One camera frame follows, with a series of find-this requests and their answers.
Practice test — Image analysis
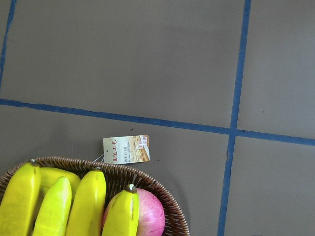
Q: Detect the pink red apple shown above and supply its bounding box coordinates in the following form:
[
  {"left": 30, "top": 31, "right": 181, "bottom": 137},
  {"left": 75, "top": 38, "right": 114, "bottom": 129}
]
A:
[{"left": 103, "top": 188, "right": 165, "bottom": 236}]

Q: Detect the paper price tag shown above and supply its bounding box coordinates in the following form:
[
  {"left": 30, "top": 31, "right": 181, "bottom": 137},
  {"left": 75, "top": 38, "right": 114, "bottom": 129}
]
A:
[{"left": 103, "top": 135, "right": 150, "bottom": 164}]

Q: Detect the yellow banana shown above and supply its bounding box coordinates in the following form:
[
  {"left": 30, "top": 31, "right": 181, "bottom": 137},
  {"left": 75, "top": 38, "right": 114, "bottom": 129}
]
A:
[
  {"left": 65, "top": 170, "right": 106, "bottom": 236},
  {"left": 32, "top": 177, "right": 72, "bottom": 236},
  {"left": 0, "top": 162, "right": 41, "bottom": 236},
  {"left": 102, "top": 184, "right": 140, "bottom": 236}
]

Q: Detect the brown wicker basket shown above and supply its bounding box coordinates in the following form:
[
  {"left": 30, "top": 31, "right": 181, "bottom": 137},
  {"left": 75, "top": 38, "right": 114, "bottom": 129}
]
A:
[{"left": 0, "top": 157, "right": 189, "bottom": 236}]

